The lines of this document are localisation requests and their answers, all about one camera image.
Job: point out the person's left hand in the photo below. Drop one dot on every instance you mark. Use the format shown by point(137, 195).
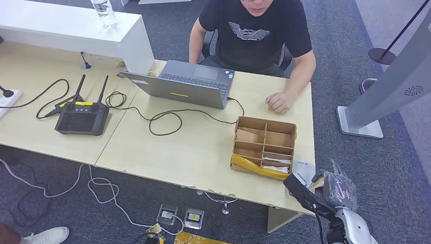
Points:
point(279, 102)

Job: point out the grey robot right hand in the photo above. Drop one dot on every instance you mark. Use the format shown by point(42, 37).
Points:
point(341, 193)

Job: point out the person's right forearm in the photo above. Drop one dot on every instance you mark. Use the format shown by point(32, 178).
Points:
point(194, 50)

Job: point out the person's left forearm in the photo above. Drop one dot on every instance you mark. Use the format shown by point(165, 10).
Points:
point(299, 75)

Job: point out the white card reader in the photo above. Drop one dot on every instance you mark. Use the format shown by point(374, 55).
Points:
point(304, 168)

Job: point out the person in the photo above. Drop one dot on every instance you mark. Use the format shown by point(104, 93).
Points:
point(256, 40)

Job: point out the cardboard divider box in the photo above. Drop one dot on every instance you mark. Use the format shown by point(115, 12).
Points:
point(249, 136)

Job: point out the desk leg panel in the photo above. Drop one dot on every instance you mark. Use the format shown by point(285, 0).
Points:
point(277, 219)

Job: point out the black office chair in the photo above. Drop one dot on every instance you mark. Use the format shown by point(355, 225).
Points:
point(207, 43)

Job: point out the grey open laptop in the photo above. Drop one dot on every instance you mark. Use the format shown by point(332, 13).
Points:
point(182, 91)

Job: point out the grey kiosk stand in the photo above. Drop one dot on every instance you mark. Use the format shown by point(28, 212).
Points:
point(387, 91)

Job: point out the floor socket box yellow label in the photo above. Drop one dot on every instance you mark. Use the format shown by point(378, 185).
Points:
point(193, 219)

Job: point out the yellow plastic sheet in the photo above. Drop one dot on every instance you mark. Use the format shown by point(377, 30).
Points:
point(192, 239)

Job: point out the floor socket box open lid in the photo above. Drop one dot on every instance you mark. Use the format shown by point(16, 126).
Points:
point(166, 215)

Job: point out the small yellow tape scrap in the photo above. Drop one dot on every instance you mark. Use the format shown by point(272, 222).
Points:
point(154, 230)

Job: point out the clear plastic water bottle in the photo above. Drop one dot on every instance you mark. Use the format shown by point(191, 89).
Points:
point(104, 15)

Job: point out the small black desk microphone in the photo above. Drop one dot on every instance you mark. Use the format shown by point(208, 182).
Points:
point(87, 66)

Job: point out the black remote controller with antennas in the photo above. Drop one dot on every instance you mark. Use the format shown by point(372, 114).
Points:
point(80, 123)

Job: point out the white raised counter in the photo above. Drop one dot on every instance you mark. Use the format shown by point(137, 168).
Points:
point(67, 30)

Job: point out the white shoe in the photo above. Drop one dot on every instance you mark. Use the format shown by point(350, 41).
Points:
point(47, 236)

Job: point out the white power strip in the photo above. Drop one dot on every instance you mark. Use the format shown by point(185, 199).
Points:
point(6, 102)

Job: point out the black power plug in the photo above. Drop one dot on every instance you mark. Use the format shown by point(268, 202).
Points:
point(6, 93)

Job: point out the bystander leg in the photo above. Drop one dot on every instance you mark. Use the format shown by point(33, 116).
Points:
point(8, 235)

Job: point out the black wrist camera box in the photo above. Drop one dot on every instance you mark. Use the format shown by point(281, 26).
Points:
point(299, 190)

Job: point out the black stanchion post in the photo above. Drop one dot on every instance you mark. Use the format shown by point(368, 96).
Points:
point(381, 56)

